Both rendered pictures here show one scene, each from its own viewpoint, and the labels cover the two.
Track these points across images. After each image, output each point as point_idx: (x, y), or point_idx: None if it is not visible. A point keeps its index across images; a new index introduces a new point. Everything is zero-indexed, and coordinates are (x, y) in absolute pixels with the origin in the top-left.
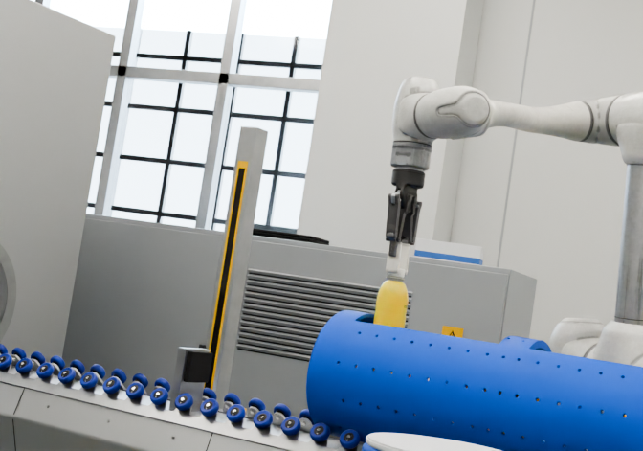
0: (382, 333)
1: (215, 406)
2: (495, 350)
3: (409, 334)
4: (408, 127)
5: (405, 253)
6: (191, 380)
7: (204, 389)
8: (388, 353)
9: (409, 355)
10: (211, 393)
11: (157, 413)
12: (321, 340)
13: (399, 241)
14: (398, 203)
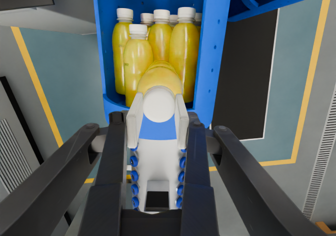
0: (210, 65)
1: (185, 159)
2: None
3: (211, 31)
4: None
5: (138, 114)
6: (164, 192)
7: (137, 193)
8: (222, 45)
9: (225, 19)
10: (136, 188)
11: (183, 181)
12: (210, 120)
13: (193, 122)
14: (310, 226)
